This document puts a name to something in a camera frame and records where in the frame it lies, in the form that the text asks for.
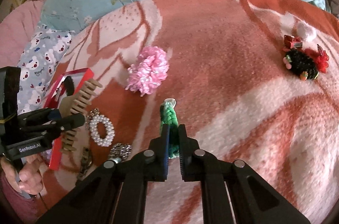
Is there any beige claw hair clip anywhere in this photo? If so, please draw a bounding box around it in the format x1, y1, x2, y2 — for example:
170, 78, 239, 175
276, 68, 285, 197
59, 78, 102, 153

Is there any red cardboard box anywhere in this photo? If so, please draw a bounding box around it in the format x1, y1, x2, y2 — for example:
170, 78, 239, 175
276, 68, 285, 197
44, 68, 94, 171

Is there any pearl crown hair clip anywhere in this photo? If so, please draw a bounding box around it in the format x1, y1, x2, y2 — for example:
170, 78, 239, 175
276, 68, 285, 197
87, 108, 115, 147

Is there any green braided hair clip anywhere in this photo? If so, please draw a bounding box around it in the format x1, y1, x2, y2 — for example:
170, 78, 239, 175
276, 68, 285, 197
160, 98, 179, 159

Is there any pink ruffled scrunchie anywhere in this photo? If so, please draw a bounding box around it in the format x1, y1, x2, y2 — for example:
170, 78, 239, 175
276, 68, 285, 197
125, 46, 169, 97

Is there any left hand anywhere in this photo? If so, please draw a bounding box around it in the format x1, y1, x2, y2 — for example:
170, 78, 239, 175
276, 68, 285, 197
1, 154, 44, 195

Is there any silver rhinestone hair clip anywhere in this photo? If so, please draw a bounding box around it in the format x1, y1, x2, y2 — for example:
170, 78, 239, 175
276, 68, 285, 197
108, 142, 132, 163

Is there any black comb hair clip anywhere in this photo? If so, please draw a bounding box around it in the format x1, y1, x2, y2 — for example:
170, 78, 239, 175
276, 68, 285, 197
63, 76, 75, 96

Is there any bronze metal hair clip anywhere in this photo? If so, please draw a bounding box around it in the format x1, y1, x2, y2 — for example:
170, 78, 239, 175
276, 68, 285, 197
76, 147, 93, 181

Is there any bear print pillow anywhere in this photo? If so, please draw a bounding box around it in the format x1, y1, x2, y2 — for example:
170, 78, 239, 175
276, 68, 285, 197
17, 23, 75, 114

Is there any pink quilt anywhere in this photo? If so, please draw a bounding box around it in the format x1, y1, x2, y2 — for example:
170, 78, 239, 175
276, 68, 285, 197
0, 0, 46, 68

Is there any red and white blanket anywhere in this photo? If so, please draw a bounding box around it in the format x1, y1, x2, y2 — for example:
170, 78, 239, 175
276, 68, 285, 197
54, 0, 338, 223

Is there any black beaded scrunchie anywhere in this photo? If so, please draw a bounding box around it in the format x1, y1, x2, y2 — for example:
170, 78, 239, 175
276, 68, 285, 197
283, 49, 319, 81

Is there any red gift box hair clip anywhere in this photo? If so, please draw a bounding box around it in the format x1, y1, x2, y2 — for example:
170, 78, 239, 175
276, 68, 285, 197
283, 35, 303, 52

